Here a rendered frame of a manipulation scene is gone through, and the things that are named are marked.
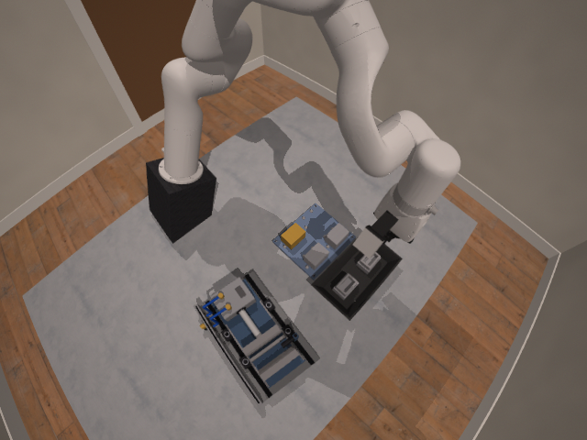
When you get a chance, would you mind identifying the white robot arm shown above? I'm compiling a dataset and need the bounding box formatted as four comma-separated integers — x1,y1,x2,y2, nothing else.
159,0,460,216

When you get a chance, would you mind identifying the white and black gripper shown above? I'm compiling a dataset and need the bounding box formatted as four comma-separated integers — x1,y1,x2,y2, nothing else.
373,182,431,244

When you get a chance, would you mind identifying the yellow-brown block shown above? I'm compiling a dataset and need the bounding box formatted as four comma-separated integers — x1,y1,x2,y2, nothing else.
281,223,305,250

